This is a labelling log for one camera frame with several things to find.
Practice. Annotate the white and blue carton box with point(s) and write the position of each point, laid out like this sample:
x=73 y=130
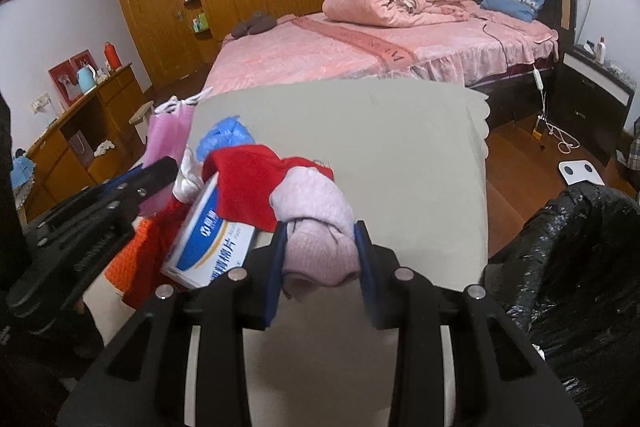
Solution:
x=215 y=247

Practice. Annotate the white bathroom scale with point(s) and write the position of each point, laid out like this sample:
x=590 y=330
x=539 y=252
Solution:
x=582 y=173

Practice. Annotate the red cloth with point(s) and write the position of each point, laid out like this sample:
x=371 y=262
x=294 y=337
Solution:
x=245 y=187

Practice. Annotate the paper bag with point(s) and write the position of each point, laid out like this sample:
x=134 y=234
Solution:
x=80 y=149

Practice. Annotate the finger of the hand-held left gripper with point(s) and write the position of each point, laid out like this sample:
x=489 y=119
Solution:
x=131 y=177
x=160 y=172

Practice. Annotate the red thermos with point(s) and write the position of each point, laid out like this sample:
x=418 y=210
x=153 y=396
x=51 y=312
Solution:
x=112 y=57

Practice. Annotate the black trash bag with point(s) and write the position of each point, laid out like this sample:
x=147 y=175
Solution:
x=575 y=282

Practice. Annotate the light blue kettle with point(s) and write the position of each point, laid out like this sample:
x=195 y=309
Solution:
x=86 y=79

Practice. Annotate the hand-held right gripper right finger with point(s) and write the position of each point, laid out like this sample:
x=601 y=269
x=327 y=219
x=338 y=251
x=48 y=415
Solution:
x=364 y=267

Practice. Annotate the red photo frame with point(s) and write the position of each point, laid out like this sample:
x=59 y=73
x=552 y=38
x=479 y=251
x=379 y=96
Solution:
x=62 y=82
x=82 y=58

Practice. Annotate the orange foam net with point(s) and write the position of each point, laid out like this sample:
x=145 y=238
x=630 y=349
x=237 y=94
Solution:
x=150 y=252

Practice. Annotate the plaid cloth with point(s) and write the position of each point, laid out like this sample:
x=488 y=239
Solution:
x=634 y=147

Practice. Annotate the blue cloth with lace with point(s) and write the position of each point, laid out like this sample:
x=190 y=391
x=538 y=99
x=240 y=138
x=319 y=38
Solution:
x=21 y=172

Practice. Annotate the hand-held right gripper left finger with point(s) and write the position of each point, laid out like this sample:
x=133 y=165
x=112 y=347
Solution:
x=276 y=267

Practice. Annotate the white bottle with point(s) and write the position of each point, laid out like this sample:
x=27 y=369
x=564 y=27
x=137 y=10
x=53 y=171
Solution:
x=600 y=51

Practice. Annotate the white wall socket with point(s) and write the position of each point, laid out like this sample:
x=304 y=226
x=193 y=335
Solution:
x=41 y=103

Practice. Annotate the small wooden stool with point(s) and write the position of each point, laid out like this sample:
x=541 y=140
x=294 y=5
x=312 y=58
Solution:
x=141 y=113

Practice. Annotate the pink plastic bag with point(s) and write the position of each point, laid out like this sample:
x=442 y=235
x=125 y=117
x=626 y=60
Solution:
x=167 y=137

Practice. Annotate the pink bed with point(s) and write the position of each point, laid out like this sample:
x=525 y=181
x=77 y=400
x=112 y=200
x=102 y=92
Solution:
x=320 y=57

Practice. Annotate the blue plastic bag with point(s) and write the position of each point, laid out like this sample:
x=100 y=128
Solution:
x=225 y=137

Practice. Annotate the folded pink quilt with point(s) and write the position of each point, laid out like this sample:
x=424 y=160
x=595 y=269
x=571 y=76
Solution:
x=380 y=2

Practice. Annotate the small white cloth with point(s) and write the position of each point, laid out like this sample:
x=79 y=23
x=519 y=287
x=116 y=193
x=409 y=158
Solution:
x=105 y=148

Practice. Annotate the pink knit cloth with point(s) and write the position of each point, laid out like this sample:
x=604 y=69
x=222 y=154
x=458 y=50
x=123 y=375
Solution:
x=315 y=232

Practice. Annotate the wooden cabinet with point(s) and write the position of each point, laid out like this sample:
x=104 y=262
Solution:
x=120 y=92

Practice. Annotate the black nightstand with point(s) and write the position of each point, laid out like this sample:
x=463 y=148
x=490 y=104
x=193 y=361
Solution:
x=585 y=107

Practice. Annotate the grey clothing on bed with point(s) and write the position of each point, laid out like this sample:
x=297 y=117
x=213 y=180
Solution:
x=255 y=23

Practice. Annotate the green toiletry bottles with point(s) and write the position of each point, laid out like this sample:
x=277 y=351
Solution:
x=201 y=23

